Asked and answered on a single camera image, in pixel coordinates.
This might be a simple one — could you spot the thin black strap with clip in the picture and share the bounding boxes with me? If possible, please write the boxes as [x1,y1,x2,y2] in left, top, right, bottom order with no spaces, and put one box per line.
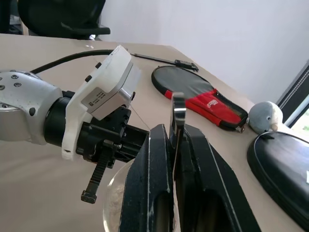
[129,53,200,73]

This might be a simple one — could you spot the black zippered case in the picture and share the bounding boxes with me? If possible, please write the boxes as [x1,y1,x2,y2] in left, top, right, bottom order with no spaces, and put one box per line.
[246,131,309,232]

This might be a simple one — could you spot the black red paddle case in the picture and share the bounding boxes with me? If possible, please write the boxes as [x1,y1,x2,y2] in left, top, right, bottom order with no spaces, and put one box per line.
[151,65,250,133]

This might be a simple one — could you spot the black window frame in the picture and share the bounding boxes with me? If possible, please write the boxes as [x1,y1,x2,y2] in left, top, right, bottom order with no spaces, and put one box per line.
[276,59,309,127]

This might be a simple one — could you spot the metal spoon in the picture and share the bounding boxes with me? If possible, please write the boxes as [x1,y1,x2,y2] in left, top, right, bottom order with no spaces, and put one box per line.
[169,92,187,182]

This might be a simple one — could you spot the finger of the black ribbed left gripper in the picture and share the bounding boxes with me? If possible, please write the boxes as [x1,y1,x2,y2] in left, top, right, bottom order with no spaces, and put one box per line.
[81,144,114,204]

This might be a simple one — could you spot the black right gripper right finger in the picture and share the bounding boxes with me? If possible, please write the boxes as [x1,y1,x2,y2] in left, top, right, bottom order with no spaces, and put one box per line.
[173,124,263,232]

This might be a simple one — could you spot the black office chair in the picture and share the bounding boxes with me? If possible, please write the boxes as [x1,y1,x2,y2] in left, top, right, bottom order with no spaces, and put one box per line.
[17,0,112,41]

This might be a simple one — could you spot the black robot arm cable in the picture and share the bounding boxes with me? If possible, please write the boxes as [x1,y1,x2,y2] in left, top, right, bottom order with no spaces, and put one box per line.
[29,49,115,74]

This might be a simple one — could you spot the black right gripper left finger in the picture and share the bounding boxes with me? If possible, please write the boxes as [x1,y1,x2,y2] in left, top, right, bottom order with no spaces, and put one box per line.
[119,123,175,232]

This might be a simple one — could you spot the grey plush bird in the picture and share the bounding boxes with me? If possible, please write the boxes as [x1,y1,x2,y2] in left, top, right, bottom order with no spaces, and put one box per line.
[248,101,284,134]

